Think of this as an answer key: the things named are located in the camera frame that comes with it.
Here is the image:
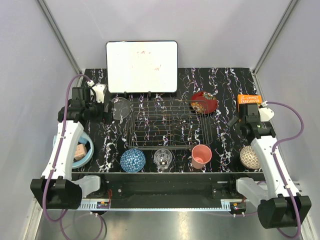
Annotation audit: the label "red floral bowl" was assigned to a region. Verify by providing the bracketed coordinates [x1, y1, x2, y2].
[190, 91, 218, 114]

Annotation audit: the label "clear glass plate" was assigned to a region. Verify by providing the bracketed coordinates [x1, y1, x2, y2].
[111, 97, 131, 120]

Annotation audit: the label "pink plastic cup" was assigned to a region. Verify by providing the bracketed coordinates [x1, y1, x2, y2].
[191, 144, 212, 169]

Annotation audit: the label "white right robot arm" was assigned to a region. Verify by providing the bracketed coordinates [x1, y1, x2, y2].
[227, 103, 312, 229]

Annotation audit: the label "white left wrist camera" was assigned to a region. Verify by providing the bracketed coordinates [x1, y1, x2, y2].
[86, 80, 107, 104]

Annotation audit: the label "brown patterned bowl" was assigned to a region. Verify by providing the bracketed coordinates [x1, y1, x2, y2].
[240, 145, 261, 170]

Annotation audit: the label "grey cable duct rail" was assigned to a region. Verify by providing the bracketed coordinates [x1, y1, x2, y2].
[44, 198, 247, 212]

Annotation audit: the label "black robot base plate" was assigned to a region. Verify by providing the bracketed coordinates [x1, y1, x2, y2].
[72, 171, 266, 210]

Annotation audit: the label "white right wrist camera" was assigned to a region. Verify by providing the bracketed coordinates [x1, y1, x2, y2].
[258, 101, 275, 122]

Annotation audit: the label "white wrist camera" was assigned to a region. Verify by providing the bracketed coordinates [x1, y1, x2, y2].
[258, 101, 275, 122]
[86, 80, 107, 104]

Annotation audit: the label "purple floor cable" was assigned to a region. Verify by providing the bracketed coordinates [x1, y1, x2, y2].
[60, 209, 108, 240]

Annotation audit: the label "light blue headphones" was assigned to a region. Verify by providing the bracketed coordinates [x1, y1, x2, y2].
[52, 132, 95, 170]

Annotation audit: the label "white dry-erase board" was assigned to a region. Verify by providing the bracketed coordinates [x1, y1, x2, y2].
[105, 40, 178, 94]

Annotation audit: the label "orange treehouse book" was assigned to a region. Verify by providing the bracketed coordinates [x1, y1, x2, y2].
[237, 94, 263, 112]

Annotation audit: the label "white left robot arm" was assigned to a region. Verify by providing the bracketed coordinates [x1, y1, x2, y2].
[30, 84, 112, 210]

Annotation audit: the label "clear drinking glass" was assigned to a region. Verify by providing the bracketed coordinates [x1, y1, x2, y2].
[153, 148, 173, 171]

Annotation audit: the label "pink cube block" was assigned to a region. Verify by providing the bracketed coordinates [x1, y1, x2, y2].
[74, 143, 87, 162]

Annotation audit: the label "blue triangle pattern bowl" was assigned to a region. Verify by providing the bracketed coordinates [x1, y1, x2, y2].
[120, 148, 146, 173]

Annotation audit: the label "metal wire dish rack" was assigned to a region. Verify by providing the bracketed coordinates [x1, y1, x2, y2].
[126, 99, 213, 150]

